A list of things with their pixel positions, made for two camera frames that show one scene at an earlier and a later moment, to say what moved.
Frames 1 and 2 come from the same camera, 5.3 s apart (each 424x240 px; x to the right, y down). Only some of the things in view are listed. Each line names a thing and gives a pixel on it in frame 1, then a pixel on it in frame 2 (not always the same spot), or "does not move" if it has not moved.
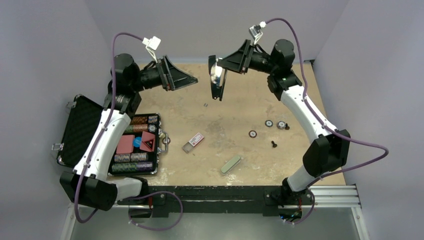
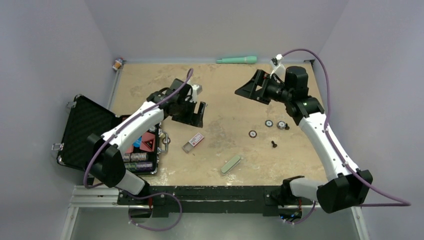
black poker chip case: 137,153 does not move
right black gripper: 237,61 → 249,90
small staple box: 193,142 does not move
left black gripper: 173,79 → 193,119
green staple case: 230,164 does not move
